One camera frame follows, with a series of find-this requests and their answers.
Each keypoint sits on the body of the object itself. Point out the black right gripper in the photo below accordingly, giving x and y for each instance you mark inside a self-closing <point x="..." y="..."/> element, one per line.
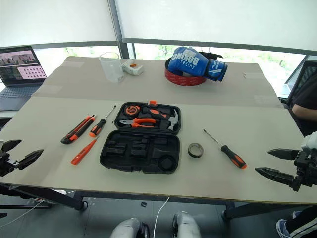
<point x="307" y="171"/>

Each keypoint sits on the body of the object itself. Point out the grey window frame post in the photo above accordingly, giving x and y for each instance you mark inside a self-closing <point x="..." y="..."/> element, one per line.
<point x="121" y="29"/>

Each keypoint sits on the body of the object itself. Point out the black office chair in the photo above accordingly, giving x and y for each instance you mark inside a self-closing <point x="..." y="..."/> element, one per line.
<point x="301" y="72"/>

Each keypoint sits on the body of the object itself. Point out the orange black tape measure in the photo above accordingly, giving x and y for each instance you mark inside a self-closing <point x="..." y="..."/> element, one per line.
<point x="131" y="110"/>

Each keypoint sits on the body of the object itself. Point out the open laptop computer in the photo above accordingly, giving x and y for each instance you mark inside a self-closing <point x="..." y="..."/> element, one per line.
<point x="17" y="67"/>

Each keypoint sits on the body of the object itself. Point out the blue boxing glove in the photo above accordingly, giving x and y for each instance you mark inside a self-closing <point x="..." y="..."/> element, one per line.
<point x="190" y="62"/>

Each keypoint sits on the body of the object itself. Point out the clear plastic measuring cup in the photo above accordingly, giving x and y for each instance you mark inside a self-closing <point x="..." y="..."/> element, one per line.
<point x="112" y="69"/>

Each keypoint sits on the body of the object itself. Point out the person in black shirt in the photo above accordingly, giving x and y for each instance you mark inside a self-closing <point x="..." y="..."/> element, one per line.
<point x="307" y="94"/>

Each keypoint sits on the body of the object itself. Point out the blue white sneaker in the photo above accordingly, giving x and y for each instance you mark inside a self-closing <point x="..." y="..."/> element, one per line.
<point x="282" y="228"/>

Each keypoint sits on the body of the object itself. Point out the grey rounded robot leg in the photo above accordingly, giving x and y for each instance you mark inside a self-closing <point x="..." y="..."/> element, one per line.
<point x="185" y="225"/>
<point x="127" y="229"/>

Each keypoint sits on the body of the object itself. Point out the black table leg frame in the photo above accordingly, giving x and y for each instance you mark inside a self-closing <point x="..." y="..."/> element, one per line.
<point x="247" y="209"/>
<point x="49" y="196"/>

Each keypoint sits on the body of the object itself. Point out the orange voltage tester pen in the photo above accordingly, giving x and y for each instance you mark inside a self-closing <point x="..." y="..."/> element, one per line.
<point x="83" y="152"/>

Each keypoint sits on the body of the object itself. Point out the black tool case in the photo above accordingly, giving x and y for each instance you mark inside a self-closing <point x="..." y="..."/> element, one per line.
<point x="138" y="153"/>

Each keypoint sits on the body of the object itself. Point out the person's bare forearm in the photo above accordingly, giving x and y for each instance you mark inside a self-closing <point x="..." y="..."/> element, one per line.
<point x="305" y="112"/>

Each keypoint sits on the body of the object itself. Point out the black electrical tape roll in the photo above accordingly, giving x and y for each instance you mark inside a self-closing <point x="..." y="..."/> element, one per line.
<point x="191" y="152"/>

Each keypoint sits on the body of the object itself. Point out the white roller blind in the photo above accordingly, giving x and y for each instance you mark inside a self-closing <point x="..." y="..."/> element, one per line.
<point x="54" y="19"/>
<point x="218" y="19"/>

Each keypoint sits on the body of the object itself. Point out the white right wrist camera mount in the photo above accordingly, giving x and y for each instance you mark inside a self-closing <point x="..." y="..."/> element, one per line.
<point x="310" y="143"/>

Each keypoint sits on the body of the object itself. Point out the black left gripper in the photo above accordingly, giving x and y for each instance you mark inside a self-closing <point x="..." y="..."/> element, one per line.
<point x="6" y="163"/>

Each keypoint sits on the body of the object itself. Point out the orange black utility knife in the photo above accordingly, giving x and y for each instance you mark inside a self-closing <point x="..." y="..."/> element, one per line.
<point x="78" y="130"/>

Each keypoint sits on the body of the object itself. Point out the white handheld device orange button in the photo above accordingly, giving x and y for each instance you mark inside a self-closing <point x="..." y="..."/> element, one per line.
<point x="132" y="68"/>

